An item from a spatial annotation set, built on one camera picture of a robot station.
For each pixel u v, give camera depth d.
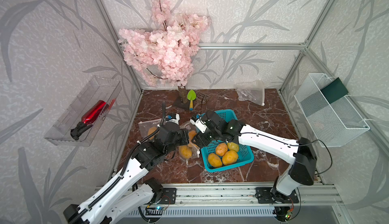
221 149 0.84
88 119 0.62
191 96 1.17
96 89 0.77
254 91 1.19
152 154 0.50
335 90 0.69
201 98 1.12
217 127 0.57
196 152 0.71
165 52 0.61
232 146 0.86
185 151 0.82
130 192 0.57
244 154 0.83
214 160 0.80
